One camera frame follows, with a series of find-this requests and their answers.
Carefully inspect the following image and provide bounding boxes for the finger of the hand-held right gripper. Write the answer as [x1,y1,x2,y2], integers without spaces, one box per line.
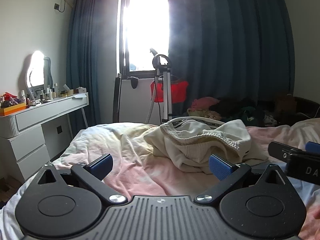
[268,141,308,161]
[305,141,320,154]

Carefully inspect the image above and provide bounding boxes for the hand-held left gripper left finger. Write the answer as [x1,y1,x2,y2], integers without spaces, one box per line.
[37,153,127,204]

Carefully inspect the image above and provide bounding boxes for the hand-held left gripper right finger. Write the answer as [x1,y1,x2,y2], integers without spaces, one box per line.
[196,154,288,204]

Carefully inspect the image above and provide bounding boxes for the white pants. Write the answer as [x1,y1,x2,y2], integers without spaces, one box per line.
[144,117,269,175]

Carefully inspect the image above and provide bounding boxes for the pile of clothes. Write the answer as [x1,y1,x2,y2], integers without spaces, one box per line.
[187,96,278,127]

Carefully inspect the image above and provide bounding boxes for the pink white bed blanket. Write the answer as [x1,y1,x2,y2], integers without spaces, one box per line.
[0,117,320,240]

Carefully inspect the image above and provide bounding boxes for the dark headboard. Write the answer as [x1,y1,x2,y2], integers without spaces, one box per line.
[275,92,320,128]

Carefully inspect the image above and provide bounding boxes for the folded ironing board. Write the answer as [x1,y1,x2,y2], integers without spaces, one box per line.
[112,73,123,124]

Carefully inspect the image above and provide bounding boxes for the white dressing table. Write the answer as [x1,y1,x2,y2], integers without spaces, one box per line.
[0,92,90,183]

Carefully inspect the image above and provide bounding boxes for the red bag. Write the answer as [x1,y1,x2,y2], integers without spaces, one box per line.
[150,80,189,104]

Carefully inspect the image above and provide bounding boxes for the row of cosmetic bottles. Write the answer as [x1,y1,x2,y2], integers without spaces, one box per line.
[21,82,75,105]

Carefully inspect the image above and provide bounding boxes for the garment steamer stand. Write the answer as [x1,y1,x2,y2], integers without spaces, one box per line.
[145,47,173,124]

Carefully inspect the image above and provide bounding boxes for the orange tray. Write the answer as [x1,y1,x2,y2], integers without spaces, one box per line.
[0,102,27,117]

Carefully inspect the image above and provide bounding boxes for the narrow dark blue curtain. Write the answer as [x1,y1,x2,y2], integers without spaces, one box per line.
[66,0,123,128]

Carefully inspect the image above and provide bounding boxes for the wide dark blue curtain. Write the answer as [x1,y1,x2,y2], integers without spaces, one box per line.
[167,0,296,122]

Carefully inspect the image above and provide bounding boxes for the wavy vanity mirror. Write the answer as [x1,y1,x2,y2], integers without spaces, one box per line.
[26,51,54,93]

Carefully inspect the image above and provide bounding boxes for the window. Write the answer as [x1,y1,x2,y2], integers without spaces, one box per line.
[119,0,171,77]

